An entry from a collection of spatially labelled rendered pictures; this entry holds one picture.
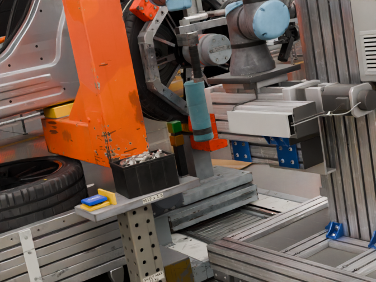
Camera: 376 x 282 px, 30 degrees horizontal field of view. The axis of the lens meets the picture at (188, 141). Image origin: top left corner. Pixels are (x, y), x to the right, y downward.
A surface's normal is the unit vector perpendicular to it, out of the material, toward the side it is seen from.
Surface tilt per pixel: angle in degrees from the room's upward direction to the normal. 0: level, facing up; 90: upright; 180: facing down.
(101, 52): 90
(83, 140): 90
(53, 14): 90
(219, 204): 90
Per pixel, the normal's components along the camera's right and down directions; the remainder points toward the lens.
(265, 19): 0.41, 0.25
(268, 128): -0.80, 0.26
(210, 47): 0.54, 0.08
